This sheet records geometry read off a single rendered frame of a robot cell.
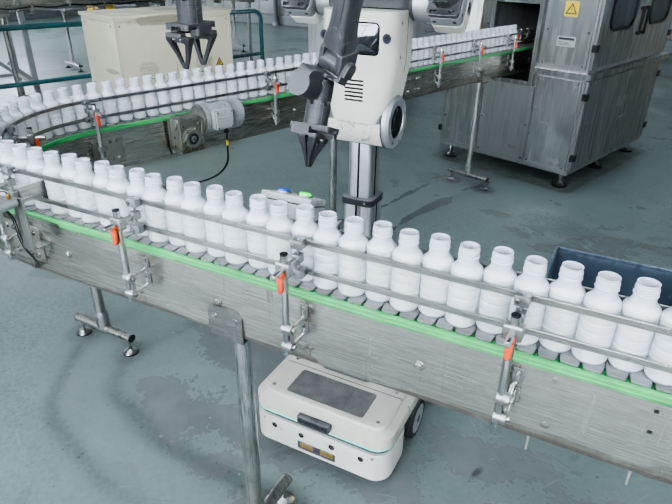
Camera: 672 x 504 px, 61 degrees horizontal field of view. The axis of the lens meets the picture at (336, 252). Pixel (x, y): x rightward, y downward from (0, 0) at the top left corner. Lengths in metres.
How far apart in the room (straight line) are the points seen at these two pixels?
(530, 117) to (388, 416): 3.30
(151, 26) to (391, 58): 3.67
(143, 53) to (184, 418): 3.41
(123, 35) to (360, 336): 4.14
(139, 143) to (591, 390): 2.05
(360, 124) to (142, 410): 1.45
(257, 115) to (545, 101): 2.54
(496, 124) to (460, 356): 3.97
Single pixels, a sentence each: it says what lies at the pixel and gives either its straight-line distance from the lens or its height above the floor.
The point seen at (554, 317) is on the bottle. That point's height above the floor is 1.07.
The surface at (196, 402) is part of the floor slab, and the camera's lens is 2.48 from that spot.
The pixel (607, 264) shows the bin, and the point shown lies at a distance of 1.63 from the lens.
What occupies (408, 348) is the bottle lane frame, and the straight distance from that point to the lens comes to 1.16.
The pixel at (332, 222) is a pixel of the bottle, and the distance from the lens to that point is 1.15.
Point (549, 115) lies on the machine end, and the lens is 4.76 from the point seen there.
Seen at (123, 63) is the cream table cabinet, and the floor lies 0.83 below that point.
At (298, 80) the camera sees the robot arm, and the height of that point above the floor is 1.38.
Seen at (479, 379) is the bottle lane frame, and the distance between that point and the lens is 1.15.
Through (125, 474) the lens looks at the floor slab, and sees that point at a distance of 2.28.
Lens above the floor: 1.63
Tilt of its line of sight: 28 degrees down
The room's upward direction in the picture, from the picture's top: 1 degrees clockwise
